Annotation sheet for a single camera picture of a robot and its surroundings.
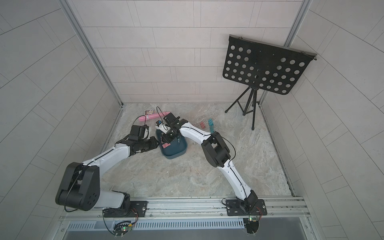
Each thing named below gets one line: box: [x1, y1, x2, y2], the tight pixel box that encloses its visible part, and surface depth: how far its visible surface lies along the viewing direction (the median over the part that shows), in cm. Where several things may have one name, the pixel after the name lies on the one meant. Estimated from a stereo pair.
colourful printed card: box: [144, 108, 157, 116], surface depth 111 cm
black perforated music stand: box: [222, 34, 317, 131], surface depth 77 cm
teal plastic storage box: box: [155, 129, 188, 159], surface depth 93 cm
